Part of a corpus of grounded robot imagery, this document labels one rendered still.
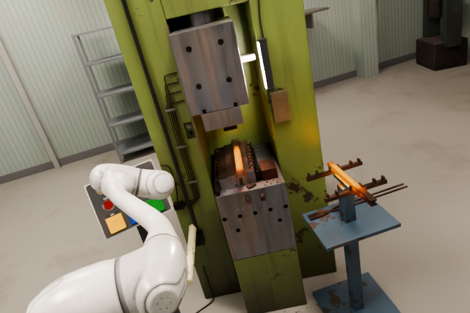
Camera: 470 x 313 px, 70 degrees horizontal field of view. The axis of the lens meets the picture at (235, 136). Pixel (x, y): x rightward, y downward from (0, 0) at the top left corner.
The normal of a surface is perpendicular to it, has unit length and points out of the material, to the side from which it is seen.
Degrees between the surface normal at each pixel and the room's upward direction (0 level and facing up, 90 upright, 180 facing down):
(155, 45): 90
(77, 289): 23
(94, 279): 15
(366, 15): 90
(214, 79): 90
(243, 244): 90
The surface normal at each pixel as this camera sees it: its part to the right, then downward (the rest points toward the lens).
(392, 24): 0.28, 0.32
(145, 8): 0.07, 0.38
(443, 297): -0.21, -0.90
